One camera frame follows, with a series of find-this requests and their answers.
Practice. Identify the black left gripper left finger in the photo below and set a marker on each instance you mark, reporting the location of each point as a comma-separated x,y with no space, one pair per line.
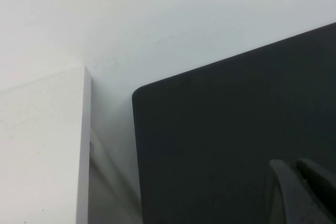
291,195

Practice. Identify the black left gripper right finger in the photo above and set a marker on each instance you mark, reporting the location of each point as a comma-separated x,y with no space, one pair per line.
323,184

